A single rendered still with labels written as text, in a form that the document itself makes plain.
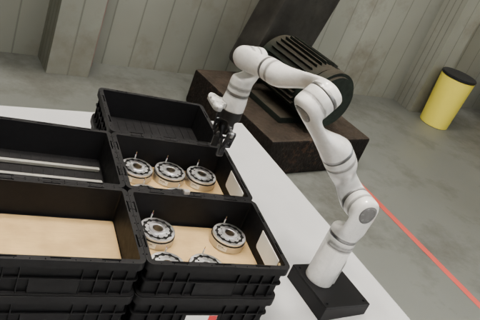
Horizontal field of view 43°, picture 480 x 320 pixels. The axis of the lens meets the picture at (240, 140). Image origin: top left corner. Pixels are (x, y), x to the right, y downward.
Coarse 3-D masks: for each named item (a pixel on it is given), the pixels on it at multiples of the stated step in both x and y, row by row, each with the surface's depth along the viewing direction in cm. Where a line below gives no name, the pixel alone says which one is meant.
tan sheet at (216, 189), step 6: (150, 180) 191; (156, 186) 189; (162, 186) 190; (180, 186) 194; (186, 186) 195; (216, 186) 202; (204, 192) 196; (210, 192) 197; (216, 192) 198; (222, 192) 200
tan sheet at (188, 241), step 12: (180, 228) 175; (192, 228) 177; (204, 228) 179; (180, 240) 170; (192, 240) 172; (204, 240) 174; (180, 252) 165; (192, 252) 167; (204, 252) 169; (216, 252) 171; (240, 252) 175
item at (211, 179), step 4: (188, 168) 199; (192, 168) 200; (196, 168) 202; (200, 168) 203; (204, 168) 203; (188, 172) 197; (192, 172) 198; (208, 172) 201; (212, 172) 202; (192, 176) 195; (196, 176) 196; (212, 176) 200; (196, 180) 194; (200, 180) 196; (204, 180) 196; (208, 180) 197; (212, 180) 198; (204, 184) 195; (208, 184) 195
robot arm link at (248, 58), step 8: (240, 48) 174; (248, 48) 173; (256, 48) 176; (240, 56) 173; (248, 56) 172; (256, 56) 170; (264, 56) 170; (240, 64) 174; (248, 64) 172; (256, 64) 170; (248, 72) 173; (256, 72) 170
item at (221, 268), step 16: (128, 192) 163; (144, 192) 166; (160, 192) 169; (256, 208) 179; (144, 240) 149; (272, 240) 168; (176, 272) 146; (192, 272) 148; (208, 272) 150; (224, 272) 151; (240, 272) 153; (256, 272) 155; (272, 272) 157
